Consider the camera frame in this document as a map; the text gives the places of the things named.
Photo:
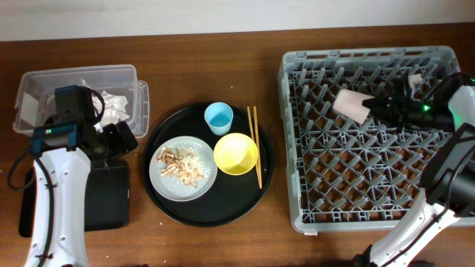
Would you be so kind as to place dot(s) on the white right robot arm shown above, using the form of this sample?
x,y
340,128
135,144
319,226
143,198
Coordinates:
x,y
447,181

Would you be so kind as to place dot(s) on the black rectangular tray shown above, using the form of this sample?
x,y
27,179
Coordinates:
x,y
106,199

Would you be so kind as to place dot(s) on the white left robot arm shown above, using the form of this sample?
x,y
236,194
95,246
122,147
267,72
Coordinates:
x,y
77,169

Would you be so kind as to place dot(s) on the yellow plastic bowl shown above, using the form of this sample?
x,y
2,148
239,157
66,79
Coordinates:
x,y
235,154

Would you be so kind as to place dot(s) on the white paper napkin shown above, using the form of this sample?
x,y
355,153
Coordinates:
x,y
114,109

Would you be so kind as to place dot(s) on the round black tray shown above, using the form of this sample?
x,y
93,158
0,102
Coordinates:
x,y
230,197

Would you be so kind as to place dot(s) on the food scraps and rice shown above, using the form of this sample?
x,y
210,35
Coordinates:
x,y
184,163

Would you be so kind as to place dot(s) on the clear plastic waste bin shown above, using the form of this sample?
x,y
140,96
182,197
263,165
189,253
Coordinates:
x,y
35,97

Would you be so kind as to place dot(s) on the grey dishwasher rack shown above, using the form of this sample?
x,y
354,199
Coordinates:
x,y
345,176

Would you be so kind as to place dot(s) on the grey plate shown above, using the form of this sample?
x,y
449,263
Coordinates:
x,y
172,188

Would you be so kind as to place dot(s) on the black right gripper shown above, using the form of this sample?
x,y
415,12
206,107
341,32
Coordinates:
x,y
394,107

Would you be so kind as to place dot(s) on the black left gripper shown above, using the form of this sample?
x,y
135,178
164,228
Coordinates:
x,y
131,142

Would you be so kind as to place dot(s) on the pink plastic cup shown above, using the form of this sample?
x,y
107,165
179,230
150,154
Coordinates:
x,y
350,104

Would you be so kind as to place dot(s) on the light blue plastic cup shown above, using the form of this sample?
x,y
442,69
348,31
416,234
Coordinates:
x,y
219,117

